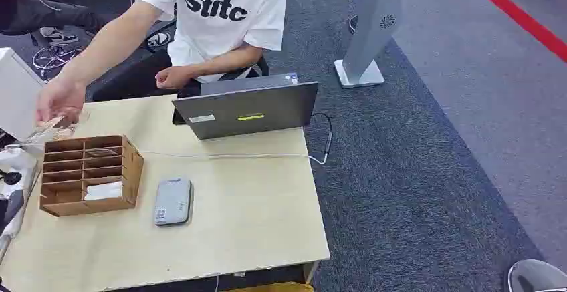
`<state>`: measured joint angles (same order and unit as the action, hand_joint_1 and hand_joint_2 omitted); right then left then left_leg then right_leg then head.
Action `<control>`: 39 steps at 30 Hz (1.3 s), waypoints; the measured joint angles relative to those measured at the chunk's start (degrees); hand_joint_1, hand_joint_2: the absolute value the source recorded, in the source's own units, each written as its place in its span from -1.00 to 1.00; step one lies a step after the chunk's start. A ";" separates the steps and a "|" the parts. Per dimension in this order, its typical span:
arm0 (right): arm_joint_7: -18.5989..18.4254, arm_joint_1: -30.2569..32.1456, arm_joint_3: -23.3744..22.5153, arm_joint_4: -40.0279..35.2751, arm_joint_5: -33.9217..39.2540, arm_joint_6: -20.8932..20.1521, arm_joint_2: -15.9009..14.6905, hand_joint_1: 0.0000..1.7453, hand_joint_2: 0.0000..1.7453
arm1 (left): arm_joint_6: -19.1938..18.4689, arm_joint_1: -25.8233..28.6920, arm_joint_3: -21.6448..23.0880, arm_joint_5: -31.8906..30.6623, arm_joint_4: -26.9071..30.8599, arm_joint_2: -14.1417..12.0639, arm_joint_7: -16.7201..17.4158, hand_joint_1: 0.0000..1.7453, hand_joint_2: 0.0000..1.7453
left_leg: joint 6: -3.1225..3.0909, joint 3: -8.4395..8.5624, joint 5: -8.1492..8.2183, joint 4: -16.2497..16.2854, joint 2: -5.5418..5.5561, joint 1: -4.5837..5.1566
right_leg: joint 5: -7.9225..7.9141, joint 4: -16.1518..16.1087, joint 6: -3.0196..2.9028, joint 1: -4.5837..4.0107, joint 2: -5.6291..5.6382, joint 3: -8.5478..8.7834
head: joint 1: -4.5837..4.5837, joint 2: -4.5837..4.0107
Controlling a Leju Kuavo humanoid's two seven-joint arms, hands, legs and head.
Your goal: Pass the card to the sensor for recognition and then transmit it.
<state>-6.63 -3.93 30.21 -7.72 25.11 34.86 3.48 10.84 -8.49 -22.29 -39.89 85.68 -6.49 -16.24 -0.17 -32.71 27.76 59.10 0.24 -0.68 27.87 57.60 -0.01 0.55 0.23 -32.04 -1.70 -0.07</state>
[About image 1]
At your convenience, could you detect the pale card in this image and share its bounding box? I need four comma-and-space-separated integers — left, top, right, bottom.
37, 115, 68, 130

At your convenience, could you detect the grey laptop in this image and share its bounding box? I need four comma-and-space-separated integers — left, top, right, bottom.
171, 73, 320, 141

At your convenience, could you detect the yellow box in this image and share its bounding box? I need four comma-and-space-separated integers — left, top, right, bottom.
223, 282, 316, 292

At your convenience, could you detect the pale wooden desk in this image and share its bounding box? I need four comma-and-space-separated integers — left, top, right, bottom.
0, 94, 332, 292

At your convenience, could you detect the person's right hand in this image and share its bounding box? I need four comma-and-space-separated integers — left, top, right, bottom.
36, 77, 87, 125

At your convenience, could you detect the grey flat card reader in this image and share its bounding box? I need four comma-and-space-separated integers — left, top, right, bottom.
153, 178, 193, 228

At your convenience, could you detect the person in dark clothes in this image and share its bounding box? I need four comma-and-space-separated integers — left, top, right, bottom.
0, 0, 110, 47

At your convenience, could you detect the wooden slotted card box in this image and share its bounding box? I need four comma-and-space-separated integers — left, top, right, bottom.
39, 135, 145, 218

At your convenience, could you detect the person's left hand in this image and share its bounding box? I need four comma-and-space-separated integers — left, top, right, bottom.
154, 65, 196, 90

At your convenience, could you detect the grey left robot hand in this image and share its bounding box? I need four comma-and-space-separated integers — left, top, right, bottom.
6, 112, 91, 152

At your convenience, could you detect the grey rounded object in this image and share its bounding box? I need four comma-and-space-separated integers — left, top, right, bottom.
507, 259, 567, 292

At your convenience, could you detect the person in white shirt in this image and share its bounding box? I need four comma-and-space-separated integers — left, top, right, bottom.
36, 0, 288, 125

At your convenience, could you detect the person's hand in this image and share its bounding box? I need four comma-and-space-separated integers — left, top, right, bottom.
154, 65, 196, 90
36, 77, 87, 125

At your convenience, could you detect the grey standing pillar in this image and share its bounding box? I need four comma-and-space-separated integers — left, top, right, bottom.
334, 0, 404, 89

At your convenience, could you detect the white box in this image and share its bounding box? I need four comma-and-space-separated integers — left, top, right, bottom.
0, 47, 46, 142

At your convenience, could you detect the black cable with adapter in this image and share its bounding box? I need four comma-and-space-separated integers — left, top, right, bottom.
310, 112, 334, 157

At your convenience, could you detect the white card stack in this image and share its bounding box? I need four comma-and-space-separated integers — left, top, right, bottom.
84, 181, 124, 202

